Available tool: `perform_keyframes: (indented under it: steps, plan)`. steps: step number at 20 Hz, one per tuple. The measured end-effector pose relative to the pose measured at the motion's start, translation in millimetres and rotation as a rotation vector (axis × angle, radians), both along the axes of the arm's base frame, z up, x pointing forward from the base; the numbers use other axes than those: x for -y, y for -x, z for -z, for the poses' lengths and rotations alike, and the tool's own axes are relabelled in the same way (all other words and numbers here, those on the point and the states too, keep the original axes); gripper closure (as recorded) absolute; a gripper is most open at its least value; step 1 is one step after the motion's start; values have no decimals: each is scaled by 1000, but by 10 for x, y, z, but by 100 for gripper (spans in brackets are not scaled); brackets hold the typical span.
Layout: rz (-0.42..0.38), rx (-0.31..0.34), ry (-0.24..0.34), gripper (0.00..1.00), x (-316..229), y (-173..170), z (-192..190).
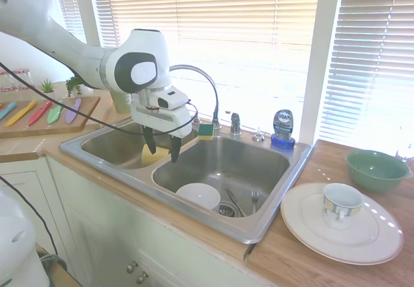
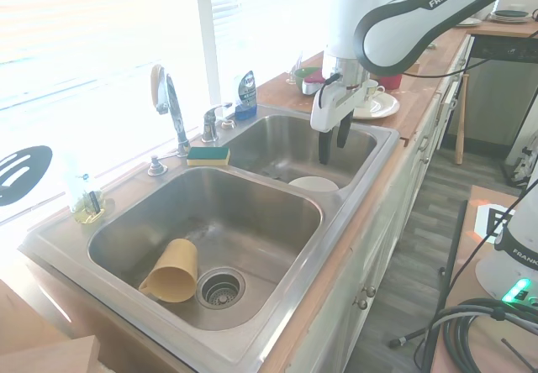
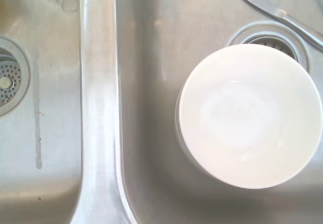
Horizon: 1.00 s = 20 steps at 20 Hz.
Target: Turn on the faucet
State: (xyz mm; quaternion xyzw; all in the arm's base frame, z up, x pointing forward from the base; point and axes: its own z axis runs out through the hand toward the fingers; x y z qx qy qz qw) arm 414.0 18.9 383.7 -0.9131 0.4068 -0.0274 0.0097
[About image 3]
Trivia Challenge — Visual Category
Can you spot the stainless steel double sink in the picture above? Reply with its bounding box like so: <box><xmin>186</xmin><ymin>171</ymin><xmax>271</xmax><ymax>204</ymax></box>
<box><xmin>0</xmin><ymin>0</ymin><xmax>323</xmax><ymax>224</ymax></box>

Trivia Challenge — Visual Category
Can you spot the white ceramic bowl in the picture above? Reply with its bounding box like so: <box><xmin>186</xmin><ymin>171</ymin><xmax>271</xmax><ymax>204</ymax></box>
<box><xmin>175</xmin><ymin>44</ymin><xmax>323</xmax><ymax>190</ymax></box>

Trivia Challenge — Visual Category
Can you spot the open metal sink drain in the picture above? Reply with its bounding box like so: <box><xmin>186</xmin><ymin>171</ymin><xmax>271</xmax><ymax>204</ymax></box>
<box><xmin>227</xmin><ymin>23</ymin><xmax>314</xmax><ymax>76</ymax></box>

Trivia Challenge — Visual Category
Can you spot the perforated metal drain strainer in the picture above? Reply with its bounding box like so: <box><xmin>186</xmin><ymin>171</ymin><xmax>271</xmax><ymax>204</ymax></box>
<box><xmin>0</xmin><ymin>35</ymin><xmax>31</xmax><ymax>116</ymax></box>

